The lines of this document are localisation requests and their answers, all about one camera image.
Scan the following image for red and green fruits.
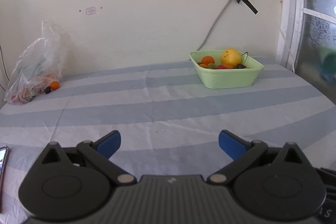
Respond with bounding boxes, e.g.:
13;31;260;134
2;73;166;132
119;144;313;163
198;63;248;69

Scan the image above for orange fruit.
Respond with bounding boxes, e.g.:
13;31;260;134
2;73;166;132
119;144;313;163
201;56;215;65

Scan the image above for smartphone at table edge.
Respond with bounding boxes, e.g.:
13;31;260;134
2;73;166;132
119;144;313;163
0;146;10;201

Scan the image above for dark small fruit beside bag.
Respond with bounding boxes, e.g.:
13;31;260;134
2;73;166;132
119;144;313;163
45;87;52;94

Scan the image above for small orange beside bag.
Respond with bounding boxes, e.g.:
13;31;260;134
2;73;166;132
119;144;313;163
50;81;60;90

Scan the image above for striped blue white tablecloth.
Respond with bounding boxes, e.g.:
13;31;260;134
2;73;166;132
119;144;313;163
1;57;335;223

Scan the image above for light green plastic bowl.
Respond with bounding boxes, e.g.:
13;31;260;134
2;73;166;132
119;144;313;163
189;50;264;89

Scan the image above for clear plastic bag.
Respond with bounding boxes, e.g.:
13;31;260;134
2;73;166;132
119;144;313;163
4;20;67;104

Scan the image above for large yellow fruit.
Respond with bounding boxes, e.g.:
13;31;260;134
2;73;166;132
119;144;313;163
221;48;242;67

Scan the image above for grey power cable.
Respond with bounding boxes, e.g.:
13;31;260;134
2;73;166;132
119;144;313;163
195;0;234;52

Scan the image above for white window frame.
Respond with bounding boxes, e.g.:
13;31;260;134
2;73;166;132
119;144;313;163
276;0;335;86

